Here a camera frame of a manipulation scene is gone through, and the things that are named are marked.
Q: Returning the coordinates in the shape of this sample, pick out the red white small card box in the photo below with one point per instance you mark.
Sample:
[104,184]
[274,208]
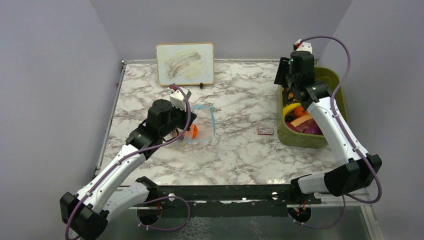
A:
[266,131]

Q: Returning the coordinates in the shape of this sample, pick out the purple orange toy slice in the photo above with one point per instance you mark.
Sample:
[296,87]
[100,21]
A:
[305,124]

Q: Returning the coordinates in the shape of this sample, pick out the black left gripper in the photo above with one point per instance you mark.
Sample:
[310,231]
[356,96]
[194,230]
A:
[184,114]

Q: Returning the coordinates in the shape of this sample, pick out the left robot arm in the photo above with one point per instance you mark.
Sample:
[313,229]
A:
[88,212]

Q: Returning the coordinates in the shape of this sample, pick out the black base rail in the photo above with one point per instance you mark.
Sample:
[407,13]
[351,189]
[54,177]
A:
[215,201]

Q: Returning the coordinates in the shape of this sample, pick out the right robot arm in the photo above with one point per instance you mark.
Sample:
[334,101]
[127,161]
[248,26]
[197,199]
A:
[356,168]

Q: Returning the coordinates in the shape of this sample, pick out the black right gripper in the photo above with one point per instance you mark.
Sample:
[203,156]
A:
[284,66]

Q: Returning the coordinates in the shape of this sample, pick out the olive green plastic bin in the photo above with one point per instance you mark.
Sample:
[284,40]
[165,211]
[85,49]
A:
[292,138]

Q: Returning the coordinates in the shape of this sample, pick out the orange toy pumpkin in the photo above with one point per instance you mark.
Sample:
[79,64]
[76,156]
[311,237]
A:
[300,112]

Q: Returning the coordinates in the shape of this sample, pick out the orange toy tangerine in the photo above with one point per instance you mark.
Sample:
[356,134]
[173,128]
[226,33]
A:
[193,131]

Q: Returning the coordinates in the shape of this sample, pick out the clear blue zip top bag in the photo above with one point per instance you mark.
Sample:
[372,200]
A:
[206,124]

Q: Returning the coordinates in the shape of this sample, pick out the yellow framed whiteboard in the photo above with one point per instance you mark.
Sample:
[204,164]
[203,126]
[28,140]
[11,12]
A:
[185,64]

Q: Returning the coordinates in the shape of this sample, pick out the yellow toy banana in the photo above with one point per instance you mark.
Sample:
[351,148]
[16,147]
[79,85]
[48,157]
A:
[289,108]

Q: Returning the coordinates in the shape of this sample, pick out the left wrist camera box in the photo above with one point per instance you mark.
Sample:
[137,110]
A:
[179,97]

